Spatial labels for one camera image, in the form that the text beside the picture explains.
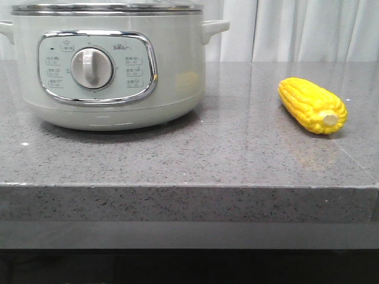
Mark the yellow corn cob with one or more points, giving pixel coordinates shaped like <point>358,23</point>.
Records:
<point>317,109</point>

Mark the glass pot lid steel rim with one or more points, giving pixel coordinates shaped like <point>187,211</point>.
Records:
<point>105,7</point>

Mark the pale green electric cooking pot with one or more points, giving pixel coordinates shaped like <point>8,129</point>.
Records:
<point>111,72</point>

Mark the white pleated curtain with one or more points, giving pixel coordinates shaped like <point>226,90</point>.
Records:
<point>284,31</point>

